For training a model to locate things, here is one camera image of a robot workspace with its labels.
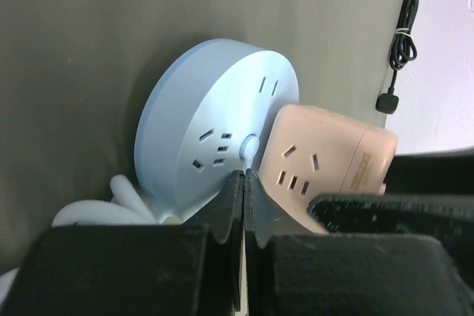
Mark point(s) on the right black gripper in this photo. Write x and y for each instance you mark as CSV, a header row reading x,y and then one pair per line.
x,y
435,177

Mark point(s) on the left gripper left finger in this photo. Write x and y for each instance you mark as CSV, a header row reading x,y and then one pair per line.
x,y
189,269

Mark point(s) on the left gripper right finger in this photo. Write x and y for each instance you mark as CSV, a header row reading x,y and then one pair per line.
x,y
293,271

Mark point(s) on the pink cube plug adapter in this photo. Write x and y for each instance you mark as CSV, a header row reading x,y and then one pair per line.
x,y
311,151

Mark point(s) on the round light blue socket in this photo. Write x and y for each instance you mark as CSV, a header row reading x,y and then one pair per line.
x,y
210,114

